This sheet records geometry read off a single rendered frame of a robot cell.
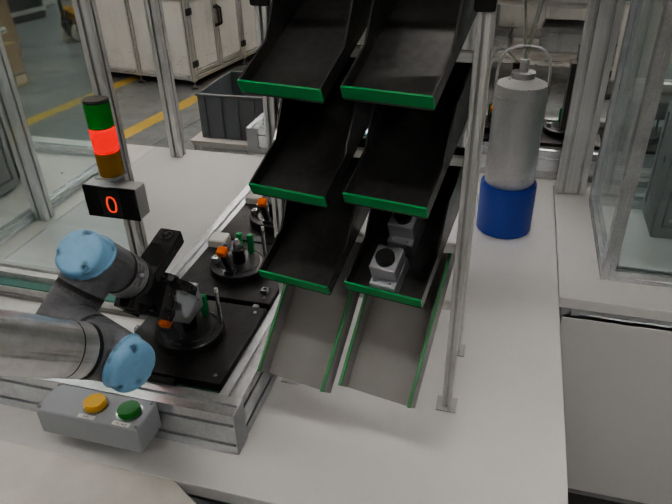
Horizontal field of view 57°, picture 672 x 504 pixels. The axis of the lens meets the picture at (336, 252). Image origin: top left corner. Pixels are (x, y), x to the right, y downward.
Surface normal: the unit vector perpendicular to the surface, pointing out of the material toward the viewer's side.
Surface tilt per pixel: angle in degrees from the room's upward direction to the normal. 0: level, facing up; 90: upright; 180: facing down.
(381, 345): 45
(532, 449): 0
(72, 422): 90
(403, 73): 25
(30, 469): 0
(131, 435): 90
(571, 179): 90
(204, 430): 90
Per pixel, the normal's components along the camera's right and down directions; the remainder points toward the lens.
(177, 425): -0.26, 0.51
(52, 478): -0.03, -0.85
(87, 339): 0.83, -0.41
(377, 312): -0.32, -0.25
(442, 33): -0.20, -0.57
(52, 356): 0.82, 0.21
